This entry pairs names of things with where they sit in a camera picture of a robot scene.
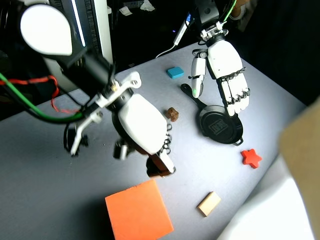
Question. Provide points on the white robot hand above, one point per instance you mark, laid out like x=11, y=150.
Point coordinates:
x=142, y=122
x=225, y=60

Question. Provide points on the brown food piece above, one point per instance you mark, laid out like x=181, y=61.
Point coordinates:
x=172, y=114

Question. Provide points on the black frying pan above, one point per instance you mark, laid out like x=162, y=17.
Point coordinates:
x=220, y=136

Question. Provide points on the blue block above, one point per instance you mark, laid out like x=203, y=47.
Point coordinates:
x=175, y=72

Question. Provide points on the person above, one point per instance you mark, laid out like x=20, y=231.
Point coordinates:
x=241, y=6

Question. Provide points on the large orange block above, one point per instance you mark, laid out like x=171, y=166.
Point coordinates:
x=137, y=212

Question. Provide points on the crumpled white paper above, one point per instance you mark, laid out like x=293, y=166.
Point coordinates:
x=147, y=5

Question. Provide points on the red star block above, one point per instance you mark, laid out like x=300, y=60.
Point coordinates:
x=251, y=158

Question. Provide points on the grey table cover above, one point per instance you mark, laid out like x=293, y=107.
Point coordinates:
x=62, y=187

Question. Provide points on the tan wooden block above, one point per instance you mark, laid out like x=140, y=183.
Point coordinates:
x=209, y=203

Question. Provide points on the white equipment rack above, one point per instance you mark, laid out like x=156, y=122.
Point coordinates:
x=102, y=25

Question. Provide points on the white paper tag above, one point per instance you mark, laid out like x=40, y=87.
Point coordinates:
x=125, y=11

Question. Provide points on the tan cardboard sheet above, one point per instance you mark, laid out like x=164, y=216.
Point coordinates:
x=305, y=150

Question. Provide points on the white cloth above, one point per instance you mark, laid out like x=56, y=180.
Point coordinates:
x=270, y=212

